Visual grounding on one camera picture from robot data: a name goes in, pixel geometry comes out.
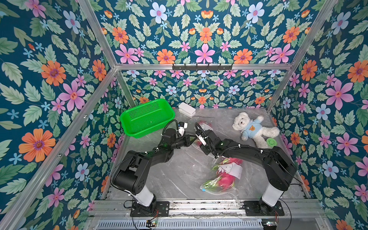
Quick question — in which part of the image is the pink dragon fruit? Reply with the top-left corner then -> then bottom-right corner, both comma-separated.
201,173 -> 236,193
218,158 -> 242,173

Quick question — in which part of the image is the green plastic basket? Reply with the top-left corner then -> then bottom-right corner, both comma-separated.
120,99 -> 175,139

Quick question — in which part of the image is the pink dragon fruit right lower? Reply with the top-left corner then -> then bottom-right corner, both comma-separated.
201,173 -> 236,193

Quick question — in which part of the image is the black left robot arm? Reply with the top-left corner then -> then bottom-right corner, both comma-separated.
110,128 -> 197,207

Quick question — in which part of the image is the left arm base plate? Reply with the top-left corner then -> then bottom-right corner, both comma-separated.
130,201 -> 170,217

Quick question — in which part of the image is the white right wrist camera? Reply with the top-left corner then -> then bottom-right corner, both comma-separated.
196,134 -> 207,146

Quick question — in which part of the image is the white rectangular box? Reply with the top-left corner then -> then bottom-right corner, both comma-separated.
178,102 -> 196,118

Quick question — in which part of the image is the black hook rail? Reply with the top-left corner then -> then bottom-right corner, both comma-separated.
172,63 -> 233,71

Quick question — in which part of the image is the pink dragon fruit right upper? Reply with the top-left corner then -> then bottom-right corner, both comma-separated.
218,158 -> 242,173

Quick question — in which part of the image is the white teddy bear blue shirt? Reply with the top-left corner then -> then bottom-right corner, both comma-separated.
232,112 -> 280,149

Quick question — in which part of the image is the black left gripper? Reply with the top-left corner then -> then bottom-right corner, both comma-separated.
169,135 -> 196,151

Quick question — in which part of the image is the small green round lid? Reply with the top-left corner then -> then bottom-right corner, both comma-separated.
266,138 -> 278,148

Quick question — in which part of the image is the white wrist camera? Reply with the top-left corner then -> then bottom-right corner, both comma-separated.
196,134 -> 207,146
177,122 -> 188,138

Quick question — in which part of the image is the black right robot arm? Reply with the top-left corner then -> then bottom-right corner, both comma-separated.
196,130 -> 297,208

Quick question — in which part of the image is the white perforated vent strip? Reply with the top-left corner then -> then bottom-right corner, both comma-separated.
96,219 -> 263,230

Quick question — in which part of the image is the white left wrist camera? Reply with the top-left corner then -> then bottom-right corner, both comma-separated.
177,122 -> 188,138

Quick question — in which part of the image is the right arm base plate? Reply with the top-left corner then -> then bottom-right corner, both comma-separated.
243,200 -> 285,217

